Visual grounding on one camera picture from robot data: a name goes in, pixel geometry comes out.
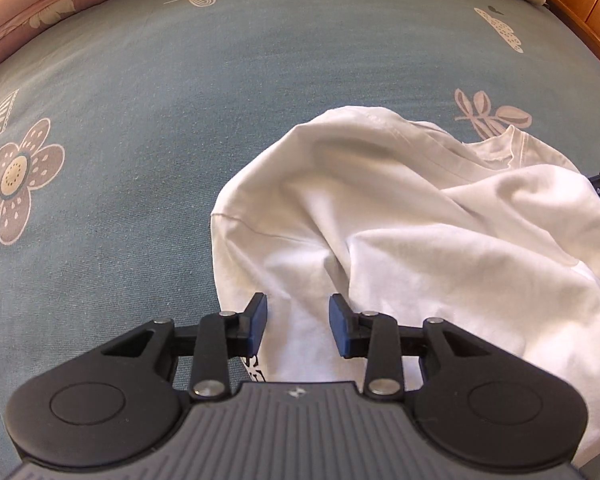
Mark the white long-sleeve printed shirt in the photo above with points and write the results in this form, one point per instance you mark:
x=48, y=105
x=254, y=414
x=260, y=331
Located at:
x=405, y=220

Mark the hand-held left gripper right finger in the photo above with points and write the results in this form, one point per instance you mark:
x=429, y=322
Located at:
x=340, y=325

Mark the pink floral quilt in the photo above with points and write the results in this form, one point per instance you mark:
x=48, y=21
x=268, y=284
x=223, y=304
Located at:
x=30, y=10

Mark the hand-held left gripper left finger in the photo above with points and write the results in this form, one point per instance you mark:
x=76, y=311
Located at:
x=257, y=322

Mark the blue floral bed sheet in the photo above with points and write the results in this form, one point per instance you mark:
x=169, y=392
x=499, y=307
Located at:
x=180, y=110

